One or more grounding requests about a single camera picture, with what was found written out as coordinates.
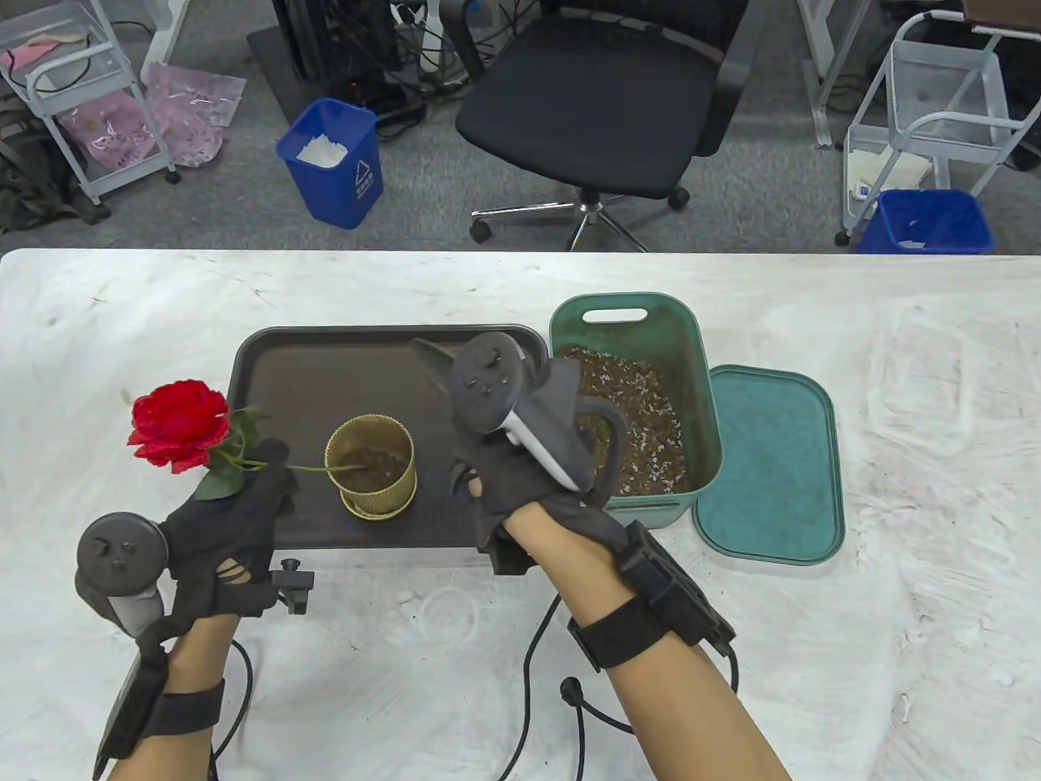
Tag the person's right hand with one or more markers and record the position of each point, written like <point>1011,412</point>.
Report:
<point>504,480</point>

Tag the person's left hand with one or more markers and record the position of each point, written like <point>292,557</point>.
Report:
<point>224,545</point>

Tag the yellow ribbed flower pot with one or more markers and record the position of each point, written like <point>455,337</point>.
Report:
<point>382,504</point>

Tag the red artificial rose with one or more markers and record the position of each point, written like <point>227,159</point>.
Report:
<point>179,423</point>

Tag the green garden trowel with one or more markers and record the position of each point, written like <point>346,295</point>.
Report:
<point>431,362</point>

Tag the teal plastic box lid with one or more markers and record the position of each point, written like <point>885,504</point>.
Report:
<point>773,472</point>

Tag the person's left forearm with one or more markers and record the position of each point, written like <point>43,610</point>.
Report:
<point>199,651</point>

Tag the white grey hand controller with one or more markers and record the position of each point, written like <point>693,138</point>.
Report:
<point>488,382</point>

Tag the dark grey hand controller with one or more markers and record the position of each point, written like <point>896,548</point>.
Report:
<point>120,557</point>

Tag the dark brown plastic tray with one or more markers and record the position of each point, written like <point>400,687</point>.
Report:
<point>325,374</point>

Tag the teal plastic storage box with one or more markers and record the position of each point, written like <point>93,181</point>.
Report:
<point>699,382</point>

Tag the blue bin with white symbol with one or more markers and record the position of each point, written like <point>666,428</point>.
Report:
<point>337,195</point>

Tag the white crumpled paper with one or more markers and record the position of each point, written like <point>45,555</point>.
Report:
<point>321,152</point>

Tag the black office chair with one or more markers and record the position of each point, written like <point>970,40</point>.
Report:
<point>585,106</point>

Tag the dark green bag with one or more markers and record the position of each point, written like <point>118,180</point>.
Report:
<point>32,187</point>

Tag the pink plastic bag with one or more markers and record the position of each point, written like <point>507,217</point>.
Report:
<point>195,106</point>
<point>110,130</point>

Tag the white power strip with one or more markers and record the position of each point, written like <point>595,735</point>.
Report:
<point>423,32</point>

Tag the black computer tower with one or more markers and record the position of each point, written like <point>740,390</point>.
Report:
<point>341,41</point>

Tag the white box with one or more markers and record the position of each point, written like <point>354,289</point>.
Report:
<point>882,171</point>

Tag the plain blue plastic bin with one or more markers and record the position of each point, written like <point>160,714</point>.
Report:
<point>927,220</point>

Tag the white desk leg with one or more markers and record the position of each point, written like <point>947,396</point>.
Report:
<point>817,65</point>

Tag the pink paper piece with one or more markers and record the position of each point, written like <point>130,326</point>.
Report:
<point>24,54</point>

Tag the white trolley with clear trays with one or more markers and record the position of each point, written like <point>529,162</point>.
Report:
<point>81,20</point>

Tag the white mesh basket trolley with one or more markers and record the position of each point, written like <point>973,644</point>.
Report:
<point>943,81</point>

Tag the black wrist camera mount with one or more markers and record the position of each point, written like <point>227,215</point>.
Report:
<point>511,560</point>
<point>294,586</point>

